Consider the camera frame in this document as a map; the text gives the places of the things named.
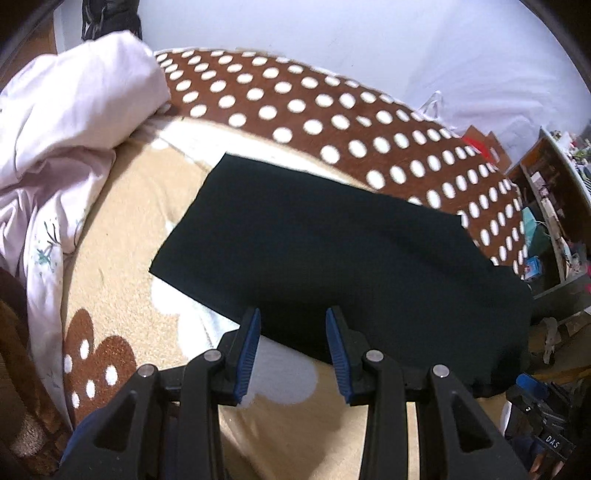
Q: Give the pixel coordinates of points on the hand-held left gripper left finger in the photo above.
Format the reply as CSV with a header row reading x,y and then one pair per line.
x,y
246,350

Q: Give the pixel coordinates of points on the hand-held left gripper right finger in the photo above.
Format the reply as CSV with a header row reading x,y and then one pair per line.
x,y
339,355

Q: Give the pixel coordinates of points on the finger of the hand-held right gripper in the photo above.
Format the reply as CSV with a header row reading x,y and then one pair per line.
x,y
531,384

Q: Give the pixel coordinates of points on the black pants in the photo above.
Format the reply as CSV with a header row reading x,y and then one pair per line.
x,y
323,240

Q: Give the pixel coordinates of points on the small blue box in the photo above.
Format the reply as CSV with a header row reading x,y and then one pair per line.
x,y
533,267

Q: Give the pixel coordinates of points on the brown polka dot blanket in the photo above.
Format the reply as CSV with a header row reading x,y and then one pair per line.
x,y
138,221

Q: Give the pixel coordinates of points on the wooden shelf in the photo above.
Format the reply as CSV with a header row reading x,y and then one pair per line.
x,y
549,184

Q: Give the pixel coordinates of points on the brown fleece blanket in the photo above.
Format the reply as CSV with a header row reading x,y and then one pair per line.
x,y
18,369

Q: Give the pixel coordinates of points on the red cardboard box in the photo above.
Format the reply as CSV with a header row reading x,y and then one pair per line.
x,y
478,143

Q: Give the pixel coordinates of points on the white plastic bag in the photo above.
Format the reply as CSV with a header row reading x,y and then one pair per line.
x,y
434,108

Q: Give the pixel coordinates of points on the pale pink duvet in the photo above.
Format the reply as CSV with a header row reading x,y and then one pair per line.
x,y
69,115

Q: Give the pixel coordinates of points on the black backpack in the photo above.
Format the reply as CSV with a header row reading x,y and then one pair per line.
x,y
111,16

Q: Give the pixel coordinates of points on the wooden door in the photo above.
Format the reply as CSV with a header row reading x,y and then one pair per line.
x,y
44,41

